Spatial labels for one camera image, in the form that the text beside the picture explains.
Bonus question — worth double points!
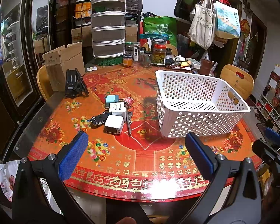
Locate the empty glass jar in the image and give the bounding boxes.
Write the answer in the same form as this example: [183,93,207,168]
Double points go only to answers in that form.
[143,51,153,68]

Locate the white plug adapter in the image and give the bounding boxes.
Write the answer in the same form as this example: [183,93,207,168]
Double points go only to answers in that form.
[109,102,126,122]

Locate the right wooden chair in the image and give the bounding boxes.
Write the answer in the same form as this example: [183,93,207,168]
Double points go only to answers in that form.
[220,64,254,100]

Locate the wooden chair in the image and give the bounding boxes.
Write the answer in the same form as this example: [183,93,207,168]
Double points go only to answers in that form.
[220,64,254,100]
[36,65,53,101]
[142,43,178,57]

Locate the white perforated plastic basket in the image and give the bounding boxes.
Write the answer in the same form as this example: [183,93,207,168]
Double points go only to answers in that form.
[155,70,250,138]

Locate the stacked mesh drawer tower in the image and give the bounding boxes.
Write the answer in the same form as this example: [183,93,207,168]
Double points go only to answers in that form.
[91,0,126,60]

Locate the teal USB charger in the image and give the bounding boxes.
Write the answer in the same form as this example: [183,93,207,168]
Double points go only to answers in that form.
[105,95,119,108]

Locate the black folding phone stand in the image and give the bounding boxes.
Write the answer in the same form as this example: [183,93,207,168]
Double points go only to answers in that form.
[65,68,89,98]

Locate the silver metal rod keys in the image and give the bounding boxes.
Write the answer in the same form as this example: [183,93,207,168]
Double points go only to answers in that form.
[126,109,132,135]

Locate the black car key fob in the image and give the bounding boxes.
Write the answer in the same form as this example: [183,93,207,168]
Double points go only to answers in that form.
[90,111,111,127]

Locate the far wooden chair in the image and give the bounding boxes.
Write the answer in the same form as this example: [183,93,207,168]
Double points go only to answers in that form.
[142,43,178,57]

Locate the beige canvas tote bag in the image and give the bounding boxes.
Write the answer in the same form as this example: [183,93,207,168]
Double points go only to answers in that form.
[188,0,215,50]

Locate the brown ceramic mug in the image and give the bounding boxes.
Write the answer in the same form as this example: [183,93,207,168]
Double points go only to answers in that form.
[199,59,213,76]

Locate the pickle jar red lid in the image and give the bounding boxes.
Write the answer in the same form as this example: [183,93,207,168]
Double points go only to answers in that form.
[153,44,166,64]

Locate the green shopping bag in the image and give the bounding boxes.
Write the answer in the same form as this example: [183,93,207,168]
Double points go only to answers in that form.
[144,16,177,46]

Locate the brown cardboard box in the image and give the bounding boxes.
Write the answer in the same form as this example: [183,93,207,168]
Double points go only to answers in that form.
[42,42,85,91]

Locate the blue printed tote bag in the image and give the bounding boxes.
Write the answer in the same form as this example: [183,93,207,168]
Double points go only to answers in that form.
[214,1,241,39]

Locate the white square power adapter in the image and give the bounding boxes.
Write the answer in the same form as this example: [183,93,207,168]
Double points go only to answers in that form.
[105,115,124,135]

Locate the left wooden chair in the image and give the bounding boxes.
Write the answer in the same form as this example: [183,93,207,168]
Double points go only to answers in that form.
[36,65,53,101]

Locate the orange honey jar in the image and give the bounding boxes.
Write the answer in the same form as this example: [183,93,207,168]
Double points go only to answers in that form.
[122,55,133,67]

